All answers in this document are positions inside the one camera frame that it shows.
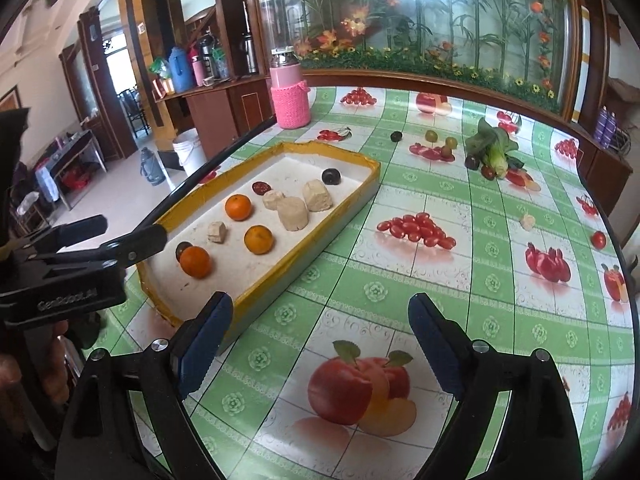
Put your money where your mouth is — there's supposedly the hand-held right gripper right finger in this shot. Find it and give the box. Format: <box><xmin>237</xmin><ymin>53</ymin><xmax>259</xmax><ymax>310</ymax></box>
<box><xmin>407</xmin><ymin>294</ymin><xmax>583</xmax><ymax>480</ymax></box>

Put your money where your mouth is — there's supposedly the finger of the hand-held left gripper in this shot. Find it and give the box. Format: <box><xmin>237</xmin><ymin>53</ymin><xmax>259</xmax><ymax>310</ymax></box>
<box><xmin>97</xmin><ymin>223</ymin><xmax>169</xmax><ymax>268</ymax></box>
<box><xmin>27</xmin><ymin>214</ymin><xmax>108</xmax><ymax>252</ymax></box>

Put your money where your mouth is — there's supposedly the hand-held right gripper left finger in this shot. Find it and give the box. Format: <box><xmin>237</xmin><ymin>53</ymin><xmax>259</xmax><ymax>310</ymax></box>
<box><xmin>55</xmin><ymin>291</ymin><xmax>234</xmax><ymax>480</ymax></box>

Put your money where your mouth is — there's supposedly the orange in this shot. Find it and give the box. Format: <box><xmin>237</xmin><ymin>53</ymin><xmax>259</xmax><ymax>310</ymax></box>
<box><xmin>244</xmin><ymin>225</ymin><xmax>275</xmax><ymax>255</ymax></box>
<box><xmin>179</xmin><ymin>246</ymin><xmax>212</xmax><ymax>280</ymax></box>
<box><xmin>224</xmin><ymin>194</ymin><xmax>252</xmax><ymax>222</ymax></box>

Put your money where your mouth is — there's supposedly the large beige cylinder block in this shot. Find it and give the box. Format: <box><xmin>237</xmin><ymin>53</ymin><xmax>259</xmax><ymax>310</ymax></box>
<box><xmin>277</xmin><ymin>196</ymin><xmax>308</xmax><ymax>233</ymax></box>

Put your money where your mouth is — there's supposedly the white tray with yellow rim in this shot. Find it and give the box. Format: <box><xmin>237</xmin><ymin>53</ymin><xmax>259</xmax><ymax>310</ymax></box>
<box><xmin>136</xmin><ymin>141</ymin><xmax>381</xmax><ymax>356</ymax></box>

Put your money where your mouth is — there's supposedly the tall beige block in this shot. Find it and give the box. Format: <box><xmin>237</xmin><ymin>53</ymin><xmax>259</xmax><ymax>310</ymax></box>
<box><xmin>301</xmin><ymin>179</ymin><xmax>332</xmax><ymax>212</ymax></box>

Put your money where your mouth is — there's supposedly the person's left hand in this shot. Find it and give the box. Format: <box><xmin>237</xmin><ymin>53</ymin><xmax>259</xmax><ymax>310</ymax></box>
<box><xmin>0</xmin><ymin>321</ymin><xmax>71</xmax><ymax>411</ymax></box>

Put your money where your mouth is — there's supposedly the fruit printed tablecloth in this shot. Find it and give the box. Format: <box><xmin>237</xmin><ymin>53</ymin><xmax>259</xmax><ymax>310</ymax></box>
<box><xmin>125</xmin><ymin>85</ymin><xmax>633</xmax><ymax>480</ymax></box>

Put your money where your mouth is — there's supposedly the grey blue water jug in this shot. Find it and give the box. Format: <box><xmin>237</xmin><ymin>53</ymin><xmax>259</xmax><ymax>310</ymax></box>
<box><xmin>139</xmin><ymin>147</ymin><xmax>167</xmax><ymax>187</ymax></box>

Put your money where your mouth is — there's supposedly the low dark table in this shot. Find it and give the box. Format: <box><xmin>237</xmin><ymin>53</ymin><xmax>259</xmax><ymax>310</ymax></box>
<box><xmin>35</xmin><ymin>130</ymin><xmax>108</xmax><ymax>206</ymax></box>

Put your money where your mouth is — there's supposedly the white bucket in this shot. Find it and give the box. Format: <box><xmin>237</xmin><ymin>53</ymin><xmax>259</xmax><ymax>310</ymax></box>
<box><xmin>172</xmin><ymin>127</ymin><xmax>208</xmax><ymax>176</ymax></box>

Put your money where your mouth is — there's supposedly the dark wooden chair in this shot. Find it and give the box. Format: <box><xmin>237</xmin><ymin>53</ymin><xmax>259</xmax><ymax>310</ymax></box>
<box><xmin>117</xmin><ymin>87</ymin><xmax>151</xmax><ymax>138</ymax></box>

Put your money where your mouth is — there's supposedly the wooden cabinet with thermoses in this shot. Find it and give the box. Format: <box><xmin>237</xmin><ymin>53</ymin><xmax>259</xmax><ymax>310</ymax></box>
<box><xmin>155</xmin><ymin>75</ymin><xmax>278</xmax><ymax>161</ymax></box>

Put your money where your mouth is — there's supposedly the blue thermos jug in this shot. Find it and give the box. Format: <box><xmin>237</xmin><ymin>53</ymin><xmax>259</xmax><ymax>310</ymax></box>
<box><xmin>167</xmin><ymin>46</ymin><xmax>193</xmax><ymax>93</ymax></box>

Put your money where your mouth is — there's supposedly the green container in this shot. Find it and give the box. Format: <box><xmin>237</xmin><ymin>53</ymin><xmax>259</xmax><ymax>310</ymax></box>
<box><xmin>212</xmin><ymin>47</ymin><xmax>231</xmax><ymax>80</ymax></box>

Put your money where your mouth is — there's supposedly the green bok choy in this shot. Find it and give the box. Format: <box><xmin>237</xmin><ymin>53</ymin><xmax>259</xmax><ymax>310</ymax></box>
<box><xmin>465</xmin><ymin>117</ymin><xmax>521</xmax><ymax>173</ymax></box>

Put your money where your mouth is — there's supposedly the black thermos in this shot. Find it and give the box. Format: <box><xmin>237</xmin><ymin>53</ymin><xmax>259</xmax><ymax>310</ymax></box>
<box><xmin>197</xmin><ymin>35</ymin><xmax>217</xmax><ymax>81</ymax></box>

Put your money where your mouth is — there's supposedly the pink knitted covered jar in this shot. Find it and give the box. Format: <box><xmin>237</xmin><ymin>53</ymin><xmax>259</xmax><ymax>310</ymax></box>
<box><xmin>269</xmin><ymin>47</ymin><xmax>312</xmax><ymax>129</ymax></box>

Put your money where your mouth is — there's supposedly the dark kettle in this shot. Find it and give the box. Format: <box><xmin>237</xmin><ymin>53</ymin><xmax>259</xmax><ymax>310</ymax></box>
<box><xmin>239</xmin><ymin>32</ymin><xmax>258</xmax><ymax>75</ymax></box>

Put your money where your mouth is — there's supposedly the wooden side cabinet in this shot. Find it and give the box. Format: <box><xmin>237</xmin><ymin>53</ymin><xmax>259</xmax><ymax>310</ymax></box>
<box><xmin>575</xmin><ymin>125</ymin><xmax>633</xmax><ymax>201</ymax></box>

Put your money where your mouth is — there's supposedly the brown basket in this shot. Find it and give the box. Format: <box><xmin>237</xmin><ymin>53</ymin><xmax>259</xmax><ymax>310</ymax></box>
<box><xmin>607</xmin><ymin>77</ymin><xmax>640</xmax><ymax>111</ymax></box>

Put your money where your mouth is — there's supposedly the floral glass panel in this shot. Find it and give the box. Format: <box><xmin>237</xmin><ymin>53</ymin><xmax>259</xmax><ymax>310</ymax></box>
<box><xmin>250</xmin><ymin>0</ymin><xmax>583</xmax><ymax>116</ymax></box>

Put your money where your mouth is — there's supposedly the wire rack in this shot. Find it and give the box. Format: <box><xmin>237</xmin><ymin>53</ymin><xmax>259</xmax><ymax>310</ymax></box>
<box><xmin>614</xmin><ymin>125</ymin><xmax>637</xmax><ymax>156</ymax></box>

